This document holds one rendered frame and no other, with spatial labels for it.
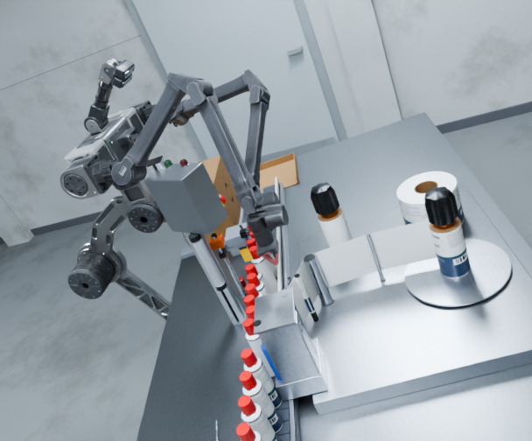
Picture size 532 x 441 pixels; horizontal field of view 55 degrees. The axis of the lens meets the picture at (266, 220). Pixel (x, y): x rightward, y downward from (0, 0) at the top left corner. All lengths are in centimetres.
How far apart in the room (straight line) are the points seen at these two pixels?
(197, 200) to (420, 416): 81
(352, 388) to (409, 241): 49
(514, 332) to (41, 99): 458
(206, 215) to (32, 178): 444
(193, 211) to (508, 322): 90
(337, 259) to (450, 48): 287
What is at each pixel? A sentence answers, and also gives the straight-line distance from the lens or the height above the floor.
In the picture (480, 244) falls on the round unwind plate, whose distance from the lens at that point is 176.
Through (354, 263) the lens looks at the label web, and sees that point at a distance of 166.
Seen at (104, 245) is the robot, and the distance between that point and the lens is 252.
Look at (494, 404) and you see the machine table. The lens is 142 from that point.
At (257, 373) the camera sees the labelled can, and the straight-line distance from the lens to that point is 138.
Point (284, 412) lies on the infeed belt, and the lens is 147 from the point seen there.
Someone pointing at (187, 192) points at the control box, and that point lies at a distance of 143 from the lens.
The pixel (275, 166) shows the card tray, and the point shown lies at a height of 83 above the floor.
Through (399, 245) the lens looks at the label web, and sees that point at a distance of 165.
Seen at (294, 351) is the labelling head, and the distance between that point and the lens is 135.
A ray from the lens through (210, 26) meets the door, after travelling 432.
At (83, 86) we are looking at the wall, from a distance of 500.
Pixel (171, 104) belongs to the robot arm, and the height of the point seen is 159.
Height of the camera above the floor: 197
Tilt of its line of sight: 29 degrees down
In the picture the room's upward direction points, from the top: 24 degrees counter-clockwise
